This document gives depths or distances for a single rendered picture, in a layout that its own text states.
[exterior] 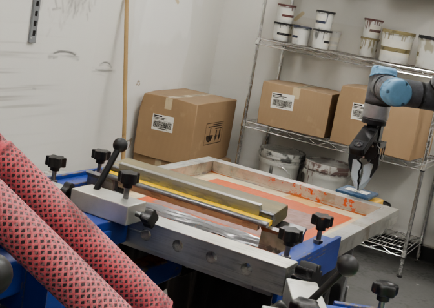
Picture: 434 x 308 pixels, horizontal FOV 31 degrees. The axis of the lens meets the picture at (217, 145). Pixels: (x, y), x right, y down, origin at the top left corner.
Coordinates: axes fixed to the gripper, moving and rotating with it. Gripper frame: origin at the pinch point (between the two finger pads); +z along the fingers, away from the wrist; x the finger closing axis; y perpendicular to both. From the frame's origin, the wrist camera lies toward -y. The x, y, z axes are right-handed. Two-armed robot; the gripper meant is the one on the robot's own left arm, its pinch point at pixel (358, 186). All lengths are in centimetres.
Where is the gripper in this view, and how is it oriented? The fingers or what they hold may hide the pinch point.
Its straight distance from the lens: 234.1
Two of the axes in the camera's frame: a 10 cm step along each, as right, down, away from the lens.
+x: -8.6, -2.3, 4.5
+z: -1.7, 9.7, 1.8
